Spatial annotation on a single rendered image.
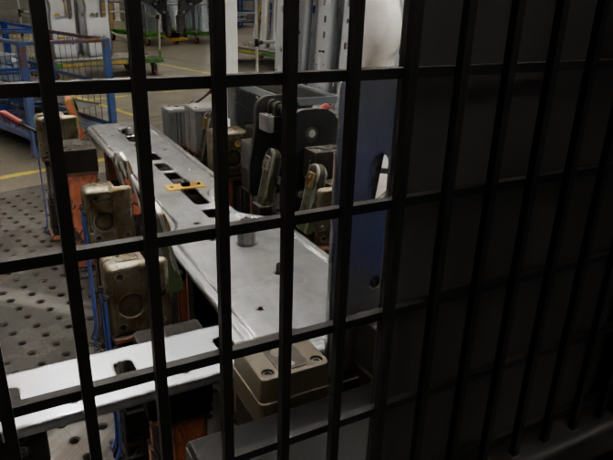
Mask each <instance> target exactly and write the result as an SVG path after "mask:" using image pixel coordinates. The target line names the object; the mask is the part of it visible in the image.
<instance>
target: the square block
mask: <svg viewBox="0 0 613 460"><path fill-rule="evenodd" d="M275 334H279V331H278V332H275V333H271V334H267V335H264V336H260V337H256V338H252V339H249V340H242V341H238V342H236V343H235V344H234V345H236V344H240V343H243V342H247V341H250V340H257V339H261V338H264V337H268V336H272V335H275ZM278 351H279V348H275V349H272V350H266V351H262V352H259V353H256V354H252V355H248V356H245V357H242V358H238V359H234V364H233V369H234V391H235V392H236V400H237V426H238V425H241V424H244V423H249V422H252V421H255V420H258V419H261V418H264V417H266V416H269V415H272V414H275V413H278ZM329 386H330V382H329V380H328V360H327V358H326V357H325V356H324V355H323V354H322V353H321V352H320V351H319V350H318V349H317V348H316V347H315V346H314V345H313V344H312V343H311V342H310V341H309V340H303V341H300V342H297V343H293V344H292V352H291V393H290V409H292V408H295V407H297V406H301V405H304V404H307V403H311V402H314V401H317V400H320V399H323V398H327V397H328V391H329Z"/></svg>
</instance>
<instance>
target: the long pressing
mask: <svg viewBox="0 0 613 460"><path fill-rule="evenodd" d="M128 126H130V127H131V128H132V134H133V135H130V136H127V135H126V134H122V133H121V132H120V131H119V130H125V128H126V127H128ZM87 132H88V133H89V134H90V135H91V137H92V138H93V139H94V140H95V141H96V143H97V144H98V145H99V147H100V148H101V149H102V150H103V151H104V152H105V153H106V154H107V155H108V156H109V158H110V159H111V160H112V157H113V155H114V154H115V153H118V152H123V153H124V155H125V157H126V158H127V160H128V161H129V162H130V165H131V168H132V170H133V174H132V175H131V177H132V180H133V182H134V185H135V188H136V191H137V192H138V193H140V189H139V178H138V166H137V155H136V147H135V146H136V143H135V141H129V140H128V139H127V138H128V137H135V132H134V122H123V123H111V124H99V125H93V126H89V127H87ZM150 132H151V154H156V155H157V156H158V157H159V158H160V160H152V170H153V183H154V196H155V202H156V203H157V204H158V206H159V207H160V209H161V210H162V211H163V212H164V213H165V215H166V217H167V219H168V221H169V225H170V228H171V231H175V230H181V229H186V228H193V227H198V226H205V225H215V218H210V217H208V216H207V215H206V214H205V213H204V212H203V211H206V210H215V206H214V176H213V171H212V170H210V169H209V168H208V167H206V166H205V165H204V164H203V163H201V162H200V161H198V160H197V159H196V158H194V157H193V156H192V155H190V154H189V153H188V152H187V151H186V150H184V149H183V148H182V147H181V146H179V145H178V144H177V143H175V142H174V141H173V140H171V139H170V138H169V137H167V136H166V135H165V134H163V133H162V132H161V131H159V130H158V129H157V128H155V127H154V126H153V125H151V124H150ZM156 164H167V165H168V166H169V167H170V168H171V171H160V170H159V169H158V168H157V167H156V166H155V165H156ZM167 173H177V174H178V175H179V176H180V177H181V178H183V180H184V179H186V180H188V181H189V182H197V181H202V182H203V183H205V184H206V186H205V187H200V188H193V189H186V190H179V191H171V192H170V191H168V190H167V189H166V188H165V187H164V185H167V184H174V183H173V182H172V181H171V180H170V179H169V178H168V177H167V176H165V175H164V174H167ZM189 190H194V191H196V192H197V193H198V194H200V195H201V196H202V197H203V198H204V199H205V200H206V201H207V202H208V204H195V203H194V202H193V201H192V200H191V199H189V198H188V197H187V196H186V195H185V194H184V193H183V191H189ZM229 210H230V222H232V221H239V220H240V219H241V218H242V217H244V216H246V215H247V216H249V217H251V218H256V217H262V215H256V214H245V213H240V212H238V211H235V210H234V209H233V208H232V206H231V205H229ZM196 223H199V224H198V225H196ZM211 240H212V239H209V240H203V241H198V242H192V243H188V244H182V245H176V246H172V249H173V253H174V255H175V258H176V260H177V261H178V262H179V264H180V265H181V266H182V268H183V269H184V270H185V272H186V273H187V274H188V276H189V277H190V278H191V279H192V281H193V282H194V284H195V285H196V286H197V288H199V289H200V290H201V292H202V293H203V295H204V296H205V297H206V299H207V300H208V301H209V302H210V304H211V305H212V306H213V308H214V309H215V311H216V312H217V313H218V297H217V266H216V238H215V239H214V241H211ZM255 242H256V245H255V246H250V247H243V246H239V245H238V244H237V235H231V236H230V255H231V299H232V325H233V326H234V327H235V329H236V330H237V331H238V332H239V334H240V335H241V336H242V338H243V339H244V340H249V339H252V338H256V337H260V336H264V335H267V334H271V333H275V332H278V331H279V282H280V275H277V274H275V267H276V263H278V262H279V263H280V228H275V229H269V230H264V231H258V232H255ZM328 256H329V254H328V253H326V252H325V251H324V250H322V249H321V248H320V247H318V246H317V245H315V244H314V243H313V242H311V241H310V240H309V239H307V238H306V237H305V236H303V235H302V234H300V233H299V232H298V231H297V230H296V229H295V232H294V272H293V312H292V328H296V329H300V328H304V327H307V326H311V325H315V324H318V323H322V322H325V321H326V314H327V276H328ZM258 308H264V309H263V310H258ZM309 341H310V342H311V343H312V344H313V345H314V346H315V347H316V348H317V349H318V350H319V351H320V352H321V353H325V335H324V336H320V337H316V338H313V339H310V340H309Z"/></svg>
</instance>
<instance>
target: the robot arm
mask: <svg viewBox="0 0 613 460"><path fill-rule="evenodd" d="M202 1H203V0H187V1H186V0H178V11H177V15H176V29H177V32H179V35H180V37H183V32H185V31H186V25H185V15H186V14H187V12H188V11H189V10H190V9H191V8H192V6H194V5H197V4H200V3H201V2H202ZM141 2H143V3H145V4H147V5H151V6H153V7H154V8H155V9H156V10H157V11H158V12H159V13H160V14H161V30H162V32H165V36H167V37H171V17H170V16H169V13H168V11H167V1H166V0H158V2H157V1H156V0H141ZM401 26H402V17H401V10H400V0H366V5H365V21H364V36H363V50H362V65H361V67H362V68H366V67H391V66H394V58H395V54H396V52H397V50H398V49H399V47H400V37H401ZM388 164H389V160H388V157H387V155H385V154H384V157H383V162H382V166H381V171H380V175H379V183H378V188H377V192H376V196H375V199H377V198H378V197H379V196H380V195H381V194H383V193H384V192H385V191H386V186H387V175H388Z"/></svg>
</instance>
